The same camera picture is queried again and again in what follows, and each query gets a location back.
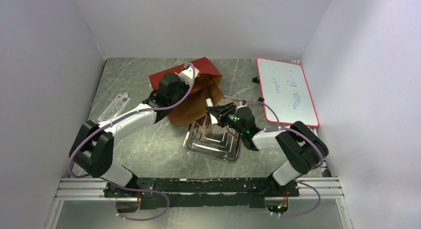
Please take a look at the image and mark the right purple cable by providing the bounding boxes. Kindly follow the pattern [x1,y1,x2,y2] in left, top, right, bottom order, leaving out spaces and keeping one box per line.
[243,99,326,219]

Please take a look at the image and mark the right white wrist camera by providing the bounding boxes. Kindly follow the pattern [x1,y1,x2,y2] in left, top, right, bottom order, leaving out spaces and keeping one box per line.
[235,102,247,110]

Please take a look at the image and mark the purple cable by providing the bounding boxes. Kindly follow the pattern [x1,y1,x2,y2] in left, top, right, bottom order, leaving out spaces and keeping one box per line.
[243,99,326,219]
[67,62,197,222]

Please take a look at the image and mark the pink framed whiteboard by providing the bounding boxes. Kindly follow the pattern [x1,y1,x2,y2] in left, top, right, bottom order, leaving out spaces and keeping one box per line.
[256,58,319,127]

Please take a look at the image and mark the white marker pen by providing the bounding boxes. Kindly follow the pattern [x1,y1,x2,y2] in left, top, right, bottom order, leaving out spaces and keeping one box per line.
[205,97,218,126]

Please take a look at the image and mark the clear plastic packet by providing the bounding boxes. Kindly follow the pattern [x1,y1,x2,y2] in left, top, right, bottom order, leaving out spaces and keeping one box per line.
[97,92,131,122]

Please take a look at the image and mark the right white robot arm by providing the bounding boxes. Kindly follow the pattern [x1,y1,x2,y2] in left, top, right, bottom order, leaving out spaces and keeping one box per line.
[206,103,329,196]

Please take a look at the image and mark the orange fake croissant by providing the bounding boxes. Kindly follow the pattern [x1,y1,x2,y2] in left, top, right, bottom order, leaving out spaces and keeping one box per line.
[196,77,212,93]

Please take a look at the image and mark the silver metal tray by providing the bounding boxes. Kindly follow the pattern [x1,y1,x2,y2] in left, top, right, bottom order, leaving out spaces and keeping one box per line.
[183,114,241,161]

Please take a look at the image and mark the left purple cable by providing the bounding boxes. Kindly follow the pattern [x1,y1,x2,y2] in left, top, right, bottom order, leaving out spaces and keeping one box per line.
[67,62,197,222]

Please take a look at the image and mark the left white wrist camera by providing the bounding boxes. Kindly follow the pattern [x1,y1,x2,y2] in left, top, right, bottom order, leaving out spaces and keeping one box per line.
[178,67,199,85]

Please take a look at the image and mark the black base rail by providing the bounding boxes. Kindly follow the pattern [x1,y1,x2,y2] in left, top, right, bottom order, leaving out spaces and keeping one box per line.
[103,176,299,210]

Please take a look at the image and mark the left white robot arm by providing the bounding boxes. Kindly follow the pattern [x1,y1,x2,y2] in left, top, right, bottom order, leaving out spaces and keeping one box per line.
[68,68,199,197]

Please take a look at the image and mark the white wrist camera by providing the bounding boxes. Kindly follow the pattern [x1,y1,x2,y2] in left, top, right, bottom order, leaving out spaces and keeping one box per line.
[178,67,199,85]
[235,102,247,110]

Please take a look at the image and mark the red paper bag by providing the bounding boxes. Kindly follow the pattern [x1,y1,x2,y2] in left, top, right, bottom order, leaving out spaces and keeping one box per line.
[167,57,223,126]

